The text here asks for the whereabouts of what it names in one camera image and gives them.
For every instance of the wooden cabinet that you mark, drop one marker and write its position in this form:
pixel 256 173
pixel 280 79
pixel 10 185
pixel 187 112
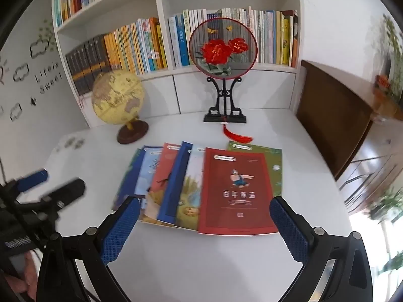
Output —
pixel 371 151

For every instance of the yellow globe with brown base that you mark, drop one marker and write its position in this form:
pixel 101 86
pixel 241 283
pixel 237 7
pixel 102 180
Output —
pixel 118 97

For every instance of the row of black books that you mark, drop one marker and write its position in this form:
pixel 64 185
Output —
pixel 86 66

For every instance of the dark blue picture book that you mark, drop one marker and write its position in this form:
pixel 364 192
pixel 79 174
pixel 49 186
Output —
pixel 173 188

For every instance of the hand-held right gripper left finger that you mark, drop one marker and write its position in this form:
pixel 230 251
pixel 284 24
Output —
pixel 121 231

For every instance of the olive green picture book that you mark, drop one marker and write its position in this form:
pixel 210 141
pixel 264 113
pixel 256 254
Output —
pixel 270 160

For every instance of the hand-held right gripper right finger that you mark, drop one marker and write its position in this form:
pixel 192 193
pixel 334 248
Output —
pixel 288 231

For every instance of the green potted plant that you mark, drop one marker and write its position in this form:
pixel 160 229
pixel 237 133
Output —
pixel 385 203

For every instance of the row of orange yellow books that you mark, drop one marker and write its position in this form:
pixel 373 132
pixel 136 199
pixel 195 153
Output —
pixel 138 47

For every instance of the white bookshelf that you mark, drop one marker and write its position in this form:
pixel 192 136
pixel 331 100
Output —
pixel 163 91

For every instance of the coral orange picture book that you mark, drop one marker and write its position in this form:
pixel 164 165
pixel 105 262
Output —
pixel 163 170

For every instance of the black fan stand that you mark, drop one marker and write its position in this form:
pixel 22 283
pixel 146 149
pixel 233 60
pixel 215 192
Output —
pixel 225 107

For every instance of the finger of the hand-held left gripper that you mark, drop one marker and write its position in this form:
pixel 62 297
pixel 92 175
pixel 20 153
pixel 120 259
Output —
pixel 31 178
pixel 67 192

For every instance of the red picture book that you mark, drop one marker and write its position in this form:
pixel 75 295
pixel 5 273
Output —
pixel 236 195

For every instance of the light blue picture book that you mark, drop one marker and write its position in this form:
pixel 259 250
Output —
pixel 148 170

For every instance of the person's left hand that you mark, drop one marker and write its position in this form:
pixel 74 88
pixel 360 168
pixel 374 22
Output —
pixel 29 276

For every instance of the red tassel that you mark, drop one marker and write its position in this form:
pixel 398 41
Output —
pixel 236 133

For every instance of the pale rabbit picture book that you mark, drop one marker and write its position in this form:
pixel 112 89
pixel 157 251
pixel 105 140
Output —
pixel 190 192

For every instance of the teal green picture book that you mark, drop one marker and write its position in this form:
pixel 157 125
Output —
pixel 126 185

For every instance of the round embroidered flower fan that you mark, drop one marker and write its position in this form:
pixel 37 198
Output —
pixel 223 47

